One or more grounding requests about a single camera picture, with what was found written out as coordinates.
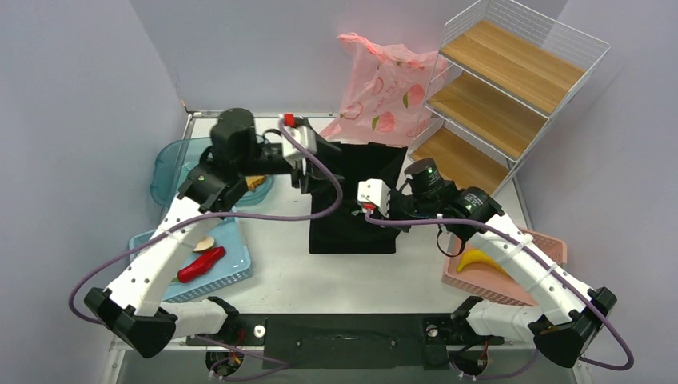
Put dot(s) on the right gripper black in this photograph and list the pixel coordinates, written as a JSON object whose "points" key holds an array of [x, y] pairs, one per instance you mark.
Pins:
{"points": [[394, 194]]}

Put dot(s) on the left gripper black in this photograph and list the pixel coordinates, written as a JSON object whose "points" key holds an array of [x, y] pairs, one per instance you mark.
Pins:
{"points": [[314, 176]]}

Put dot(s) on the black fabric grocery bag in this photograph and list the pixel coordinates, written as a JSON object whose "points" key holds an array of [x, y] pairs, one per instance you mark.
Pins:
{"points": [[345, 231]]}

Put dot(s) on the yellow banana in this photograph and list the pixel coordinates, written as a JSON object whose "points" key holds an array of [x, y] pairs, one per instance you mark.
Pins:
{"points": [[476, 256]]}

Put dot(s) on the pink plastic grocery bag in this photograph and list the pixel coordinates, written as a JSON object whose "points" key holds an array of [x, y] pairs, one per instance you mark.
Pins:
{"points": [[384, 98]]}

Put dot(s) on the red chili pepper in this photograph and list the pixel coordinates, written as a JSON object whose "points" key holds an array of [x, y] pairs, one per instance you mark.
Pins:
{"points": [[203, 264]]}

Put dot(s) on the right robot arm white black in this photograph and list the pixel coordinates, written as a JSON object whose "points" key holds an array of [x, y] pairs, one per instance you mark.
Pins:
{"points": [[567, 314]]}

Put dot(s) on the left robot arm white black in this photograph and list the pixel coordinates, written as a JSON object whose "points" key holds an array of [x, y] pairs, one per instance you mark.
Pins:
{"points": [[132, 306]]}

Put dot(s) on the brown bread slice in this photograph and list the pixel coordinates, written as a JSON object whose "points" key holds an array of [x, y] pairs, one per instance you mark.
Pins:
{"points": [[253, 182]]}

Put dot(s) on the pink perforated plastic basket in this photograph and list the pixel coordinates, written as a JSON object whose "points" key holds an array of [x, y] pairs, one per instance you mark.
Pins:
{"points": [[483, 280]]}

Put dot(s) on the blue perforated plastic basket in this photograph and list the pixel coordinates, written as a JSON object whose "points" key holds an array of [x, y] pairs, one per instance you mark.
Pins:
{"points": [[233, 267]]}

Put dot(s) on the teal transparent plastic tray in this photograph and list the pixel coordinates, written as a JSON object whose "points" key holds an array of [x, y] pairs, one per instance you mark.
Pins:
{"points": [[176, 160]]}

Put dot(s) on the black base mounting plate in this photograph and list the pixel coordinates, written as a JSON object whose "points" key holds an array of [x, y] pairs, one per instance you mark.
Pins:
{"points": [[350, 341]]}

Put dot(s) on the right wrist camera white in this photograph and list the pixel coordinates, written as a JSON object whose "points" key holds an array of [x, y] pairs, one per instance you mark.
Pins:
{"points": [[373, 195]]}

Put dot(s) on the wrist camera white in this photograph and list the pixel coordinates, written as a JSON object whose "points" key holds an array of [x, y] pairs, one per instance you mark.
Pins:
{"points": [[373, 195], [300, 138]]}

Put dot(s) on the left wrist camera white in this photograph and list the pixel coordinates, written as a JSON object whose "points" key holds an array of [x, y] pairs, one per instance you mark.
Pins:
{"points": [[300, 138]]}

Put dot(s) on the white wire wooden shelf rack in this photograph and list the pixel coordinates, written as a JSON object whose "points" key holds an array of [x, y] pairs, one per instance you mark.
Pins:
{"points": [[504, 74]]}

